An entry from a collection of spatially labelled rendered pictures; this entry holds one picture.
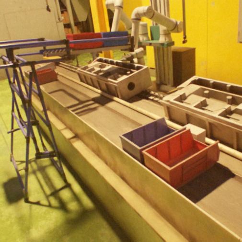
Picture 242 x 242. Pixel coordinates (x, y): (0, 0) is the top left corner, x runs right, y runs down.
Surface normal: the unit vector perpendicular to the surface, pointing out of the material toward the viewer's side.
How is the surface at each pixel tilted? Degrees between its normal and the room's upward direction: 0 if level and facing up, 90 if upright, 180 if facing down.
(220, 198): 0
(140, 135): 88
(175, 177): 92
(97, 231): 0
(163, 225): 0
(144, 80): 90
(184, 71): 90
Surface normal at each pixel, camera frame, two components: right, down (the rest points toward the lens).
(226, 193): -0.12, -0.90
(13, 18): 0.54, 0.29
